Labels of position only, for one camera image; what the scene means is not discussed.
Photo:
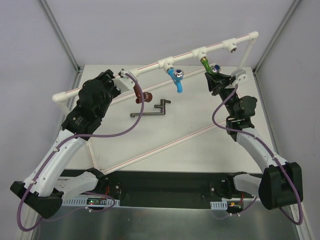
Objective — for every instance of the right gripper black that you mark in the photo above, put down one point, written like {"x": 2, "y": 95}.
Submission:
{"x": 218, "y": 81}

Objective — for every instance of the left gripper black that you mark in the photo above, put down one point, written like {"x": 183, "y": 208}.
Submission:
{"x": 109, "y": 78}

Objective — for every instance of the green plastic water faucet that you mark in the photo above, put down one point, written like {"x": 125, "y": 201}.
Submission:
{"x": 213, "y": 69}

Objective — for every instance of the white PVC pipe frame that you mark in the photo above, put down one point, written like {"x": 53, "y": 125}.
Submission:
{"x": 166, "y": 63}

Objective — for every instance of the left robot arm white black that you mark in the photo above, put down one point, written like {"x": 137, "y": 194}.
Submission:
{"x": 42, "y": 191}

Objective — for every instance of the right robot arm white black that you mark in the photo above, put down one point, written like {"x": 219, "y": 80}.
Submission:
{"x": 281, "y": 183}

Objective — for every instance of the blue plastic water faucet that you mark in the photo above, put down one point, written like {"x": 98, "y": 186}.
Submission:
{"x": 177, "y": 76}

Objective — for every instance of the brown plastic water faucet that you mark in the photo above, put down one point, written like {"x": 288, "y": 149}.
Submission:
{"x": 142, "y": 96}

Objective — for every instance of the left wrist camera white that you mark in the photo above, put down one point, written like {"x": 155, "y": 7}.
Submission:
{"x": 122, "y": 82}

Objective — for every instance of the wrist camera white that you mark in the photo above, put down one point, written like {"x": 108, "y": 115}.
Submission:
{"x": 238, "y": 77}
{"x": 122, "y": 82}

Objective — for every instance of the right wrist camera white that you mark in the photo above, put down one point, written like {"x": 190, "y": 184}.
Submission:
{"x": 238, "y": 77}

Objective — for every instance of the aluminium enclosure frame post left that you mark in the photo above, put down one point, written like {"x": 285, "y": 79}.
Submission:
{"x": 59, "y": 34}

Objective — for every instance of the aluminium enclosure frame post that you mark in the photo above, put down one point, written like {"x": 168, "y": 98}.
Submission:
{"x": 295, "y": 4}
{"x": 59, "y": 34}

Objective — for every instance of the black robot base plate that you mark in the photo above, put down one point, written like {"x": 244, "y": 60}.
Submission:
{"x": 173, "y": 190}

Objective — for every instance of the aluminium enclosure frame post right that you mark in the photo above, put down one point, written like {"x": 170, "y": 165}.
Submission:
{"x": 295, "y": 4}

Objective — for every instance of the right white cable duct board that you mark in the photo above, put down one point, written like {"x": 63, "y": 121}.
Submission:
{"x": 225, "y": 205}

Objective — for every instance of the white cable duct board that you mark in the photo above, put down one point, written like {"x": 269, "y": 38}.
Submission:
{"x": 225, "y": 205}
{"x": 86, "y": 201}

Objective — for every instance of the left white cable duct board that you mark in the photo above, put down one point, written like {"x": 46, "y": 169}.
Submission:
{"x": 86, "y": 201}

